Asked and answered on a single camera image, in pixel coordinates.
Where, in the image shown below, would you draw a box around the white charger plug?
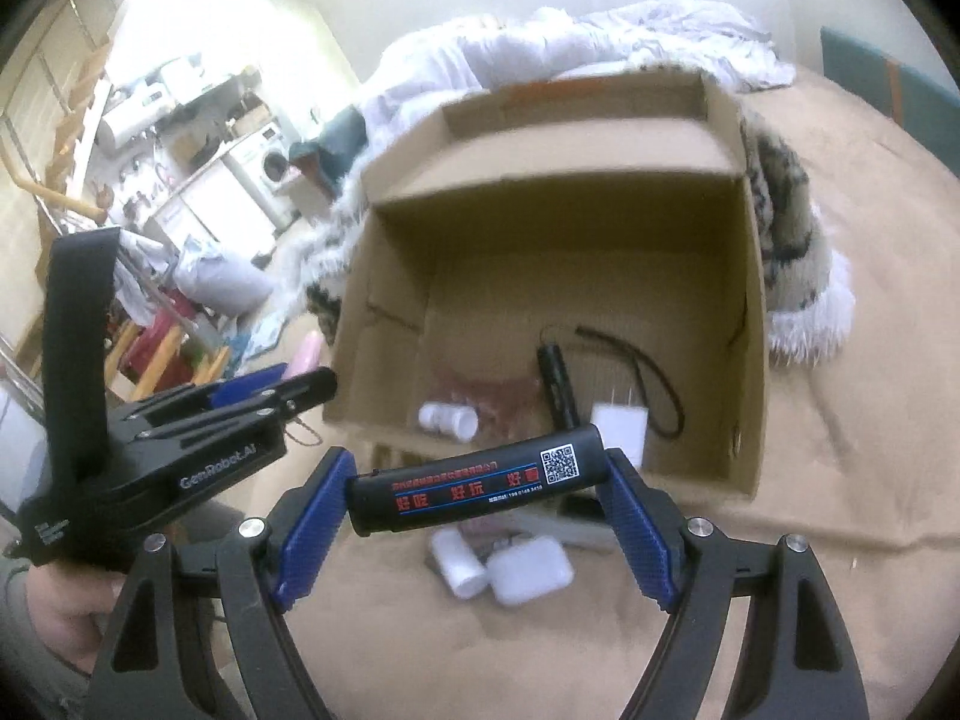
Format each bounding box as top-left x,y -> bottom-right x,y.
589,388 -> 650,466

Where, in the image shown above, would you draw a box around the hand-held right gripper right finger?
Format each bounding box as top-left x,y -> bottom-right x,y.
600,448 -> 875,720

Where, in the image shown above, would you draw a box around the white washing machine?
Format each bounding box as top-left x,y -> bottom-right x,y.
225,122 -> 297,230

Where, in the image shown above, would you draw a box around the reddish translucent bag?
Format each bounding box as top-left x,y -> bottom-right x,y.
442,371 -> 545,428

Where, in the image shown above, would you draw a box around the cardboard box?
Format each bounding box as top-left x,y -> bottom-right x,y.
321,69 -> 770,500

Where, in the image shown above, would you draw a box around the colourful wooden chair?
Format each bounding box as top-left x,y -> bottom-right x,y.
105,307 -> 230,402

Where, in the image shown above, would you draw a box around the white water heater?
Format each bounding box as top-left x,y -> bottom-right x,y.
97,94 -> 170,151

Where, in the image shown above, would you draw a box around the white remote control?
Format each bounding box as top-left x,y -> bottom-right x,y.
517,493 -> 623,552

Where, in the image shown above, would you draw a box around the white duvet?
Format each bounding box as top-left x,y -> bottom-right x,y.
352,0 -> 796,136

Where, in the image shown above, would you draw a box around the white kitchen cabinet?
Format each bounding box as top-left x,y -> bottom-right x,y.
146,165 -> 290,256

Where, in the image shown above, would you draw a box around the teal upholstered chair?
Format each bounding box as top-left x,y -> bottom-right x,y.
289,105 -> 368,200

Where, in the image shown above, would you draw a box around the teal cushion with orange stripe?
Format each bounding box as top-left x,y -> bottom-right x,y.
820,25 -> 960,166

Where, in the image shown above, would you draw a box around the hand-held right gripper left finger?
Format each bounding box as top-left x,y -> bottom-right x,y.
82,448 -> 355,720

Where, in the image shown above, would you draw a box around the black tube with red label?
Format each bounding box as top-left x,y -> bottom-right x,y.
346,424 -> 607,539

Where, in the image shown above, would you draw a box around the white earbuds case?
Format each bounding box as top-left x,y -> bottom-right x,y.
486,536 -> 575,607

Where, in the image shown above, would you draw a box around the pink oblong case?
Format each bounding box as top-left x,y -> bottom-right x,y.
289,335 -> 325,376

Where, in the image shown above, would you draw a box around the fuzzy patterned blanket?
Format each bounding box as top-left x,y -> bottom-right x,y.
304,109 -> 856,368

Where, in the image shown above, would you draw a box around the white stuffed bag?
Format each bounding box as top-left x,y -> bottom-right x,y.
174,240 -> 275,312

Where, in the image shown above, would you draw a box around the person's left forearm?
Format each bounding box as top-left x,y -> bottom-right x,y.
0,559 -> 91,720

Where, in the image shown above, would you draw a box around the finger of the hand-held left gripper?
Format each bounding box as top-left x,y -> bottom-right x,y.
124,362 -> 290,421
142,367 -> 338,440

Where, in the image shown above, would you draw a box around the beige side table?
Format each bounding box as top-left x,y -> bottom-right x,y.
281,172 -> 338,226

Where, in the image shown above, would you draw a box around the white pill bottle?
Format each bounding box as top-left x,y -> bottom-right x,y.
430,527 -> 488,601
418,401 -> 479,442

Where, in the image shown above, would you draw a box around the person's left hand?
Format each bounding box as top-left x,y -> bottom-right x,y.
26,561 -> 132,680

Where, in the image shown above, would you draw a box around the black flashlight with strap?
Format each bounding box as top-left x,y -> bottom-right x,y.
536,324 -> 687,437

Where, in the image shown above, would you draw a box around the papers on floor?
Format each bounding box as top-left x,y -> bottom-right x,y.
225,315 -> 290,361

